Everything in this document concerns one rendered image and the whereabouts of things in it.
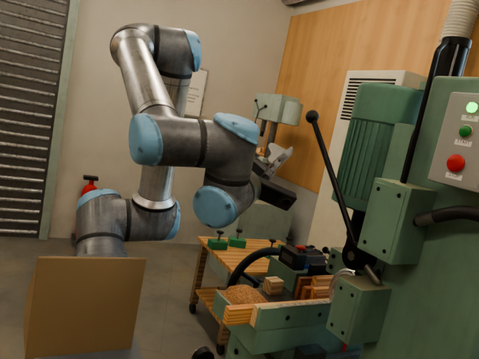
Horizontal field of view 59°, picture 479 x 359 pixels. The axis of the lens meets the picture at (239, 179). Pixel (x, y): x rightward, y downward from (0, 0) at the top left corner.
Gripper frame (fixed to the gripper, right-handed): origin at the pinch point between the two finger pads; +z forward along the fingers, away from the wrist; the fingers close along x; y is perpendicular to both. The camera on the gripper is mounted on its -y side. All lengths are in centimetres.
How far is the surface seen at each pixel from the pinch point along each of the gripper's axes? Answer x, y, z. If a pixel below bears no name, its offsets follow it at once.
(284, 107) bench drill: 45, 44, 209
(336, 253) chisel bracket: 6.9, -26.2, -1.1
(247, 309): 20.2, -16.9, -26.4
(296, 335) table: 21.7, -30.2, -19.6
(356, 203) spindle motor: -8.7, -20.3, -5.1
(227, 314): 22.0, -14.1, -30.1
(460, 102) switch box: -41, -19, -23
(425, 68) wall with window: -36, -16, 192
